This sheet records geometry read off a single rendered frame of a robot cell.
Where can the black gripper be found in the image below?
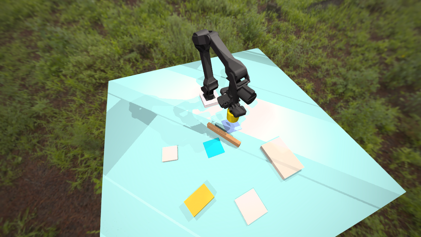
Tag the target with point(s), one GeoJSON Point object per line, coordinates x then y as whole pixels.
{"type": "Point", "coordinates": [236, 109]}

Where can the tan wooden bar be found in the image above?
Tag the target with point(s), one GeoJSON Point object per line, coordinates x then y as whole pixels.
{"type": "Point", "coordinates": [223, 134]}

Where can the yellow flat block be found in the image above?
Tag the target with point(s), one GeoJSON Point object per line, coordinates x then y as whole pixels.
{"type": "Point", "coordinates": [198, 200]}

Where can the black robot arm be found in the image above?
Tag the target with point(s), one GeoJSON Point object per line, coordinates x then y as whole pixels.
{"type": "Point", "coordinates": [234, 69]}

